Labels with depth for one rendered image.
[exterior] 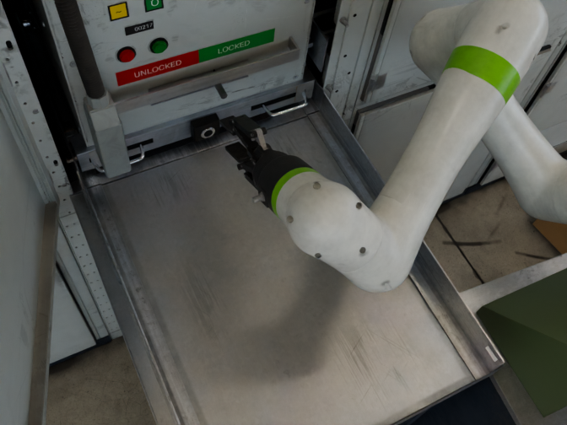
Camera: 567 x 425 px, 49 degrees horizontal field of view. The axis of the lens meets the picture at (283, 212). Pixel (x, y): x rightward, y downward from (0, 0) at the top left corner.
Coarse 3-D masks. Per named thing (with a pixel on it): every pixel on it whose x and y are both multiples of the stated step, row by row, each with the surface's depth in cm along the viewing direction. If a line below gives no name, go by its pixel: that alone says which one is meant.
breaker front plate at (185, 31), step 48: (48, 0) 92; (96, 0) 96; (192, 0) 105; (240, 0) 110; (288, 0) 116; (96, 48) 104; (144, 48) 109; (192, 48) 114; (288, 48) 127; (192, 96) 125; (240, 96) 133
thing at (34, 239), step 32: (0, 64) 92; (0, 128) 99; (0, 160) 98; (0, 192) 97; (32, 192) 116; (0, 224) 96; (32, 224) 114; (0, 256) 95; (32, 256) 113; (0, 288) 94; (32, 288) 112; (0, 320) 93; (32, 320) 110; (0, 352) 92; (32, 352) 109; (0, 384) 91; (32, 384) 107; (0, 416) 90; (32, 416) 104
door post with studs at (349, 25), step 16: (352, 0) 118; (368, 0) 119; (336, 16) 125; (352, 16) 121; (336, 32) 124; (352, 32) 125; (336, 48) 128; (352, 48) 130; (336, 64) 132; (352, 64) 134; (336, 80) 137; (336, 96) 142
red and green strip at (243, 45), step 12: (252, 36) 119; (264, 36) 121; (204, 48) 116; (216, 48) 117; (228, 48) 119; (240, 48) 120; (168, 60) 114; (180, 60) 115; (192, 60) 117; (204, 60) 118; (120, 72) 111; (132, 72) 112; (144, 72) 114; (156, 72) 115; (120, 84) 113
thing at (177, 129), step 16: (304, 80) 137; (256, 96) 134; (272, 96) 136; (288, 96) 139; (208, 112) 130; (224, 112) 133; (240, 112) 135; (256, 112) 138; (160, 128) 127; (176, 128) 130; (80, 144) 123; (128, 144) 127; (144, 144) 129; (160, 144) 131; (80, 160) 124
